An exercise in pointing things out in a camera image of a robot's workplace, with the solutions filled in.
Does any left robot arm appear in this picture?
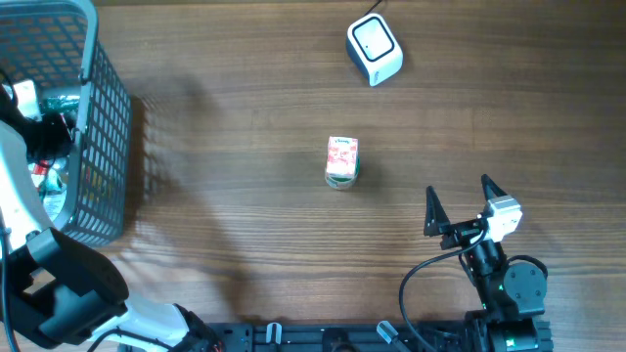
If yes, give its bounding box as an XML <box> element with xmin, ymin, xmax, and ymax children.
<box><xmin>1</xmin><ymin>75</ymin><xmax>225</xmax><ymax>351</ymax></box>

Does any grey plastic shopping basket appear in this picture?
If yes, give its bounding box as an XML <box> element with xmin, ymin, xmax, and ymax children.
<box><xmin>1</xmin><ymin>0</ymin><xmax>132</xmax><ymax>246</ymax></box>

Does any red white Kleenex tissue pack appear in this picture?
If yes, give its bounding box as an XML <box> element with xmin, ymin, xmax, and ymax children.
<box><xmin>326</xmin><ymin>136</ymin><xmax>359</xmax><ymax>178</ymax></box>

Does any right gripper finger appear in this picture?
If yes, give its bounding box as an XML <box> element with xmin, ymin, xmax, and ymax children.
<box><xmin>480</xmin><ymin>174</ymin><xmax>507</xmax><ymax>200</ymax></box>
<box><xmin>424</xmin><ymin>186</ymin><xmax>450</xmax><ymax>237</ymax></box>

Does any black mounting rail base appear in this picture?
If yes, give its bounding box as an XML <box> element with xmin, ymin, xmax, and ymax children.
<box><xmin>195</xmin><ymin>320</ymin><xmax>554</xmax><ymax>352</ymax></box>

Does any white barcode scanner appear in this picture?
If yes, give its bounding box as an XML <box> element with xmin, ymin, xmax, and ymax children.
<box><xmin>346</xmin><ymin>13</ymin><xmax>404</xmax><ymax>87</ymax></box>

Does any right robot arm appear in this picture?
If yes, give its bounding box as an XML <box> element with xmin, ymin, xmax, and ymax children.
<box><xmin>420</xmin><ymin>174</ymin><xmax>554</xmax><ymax>352</ymax></box>

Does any green lid white jar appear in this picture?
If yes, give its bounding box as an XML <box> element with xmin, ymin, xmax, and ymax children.
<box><xmin>325</xmin><ymin>158</ymin><xmax>360</xmax><ymax>190</ymax></box>

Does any green white sponge package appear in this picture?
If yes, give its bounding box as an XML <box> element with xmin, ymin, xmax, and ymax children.
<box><xmin>28</xmin><ymin>95</ymin><xmax>79</xmax><ymax>221</ymax></box>

